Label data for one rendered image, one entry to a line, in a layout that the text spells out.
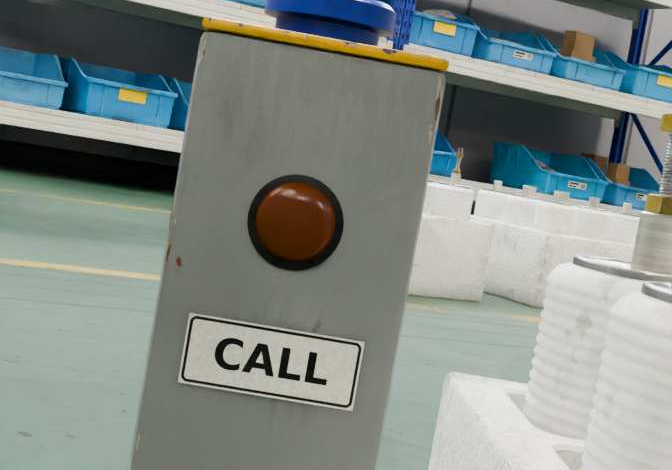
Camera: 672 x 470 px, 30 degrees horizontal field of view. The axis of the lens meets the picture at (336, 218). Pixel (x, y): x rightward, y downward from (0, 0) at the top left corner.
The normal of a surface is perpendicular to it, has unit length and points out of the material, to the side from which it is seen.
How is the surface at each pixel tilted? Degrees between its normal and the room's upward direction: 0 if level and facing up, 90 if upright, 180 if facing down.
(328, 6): 90
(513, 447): 0
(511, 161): 93
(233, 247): 90
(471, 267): 90
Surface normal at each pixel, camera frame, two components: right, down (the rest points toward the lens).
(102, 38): 0.48, 0.13
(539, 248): -0.84, -0.12
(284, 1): -0.62, -0.07
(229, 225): 0.04, 0.06
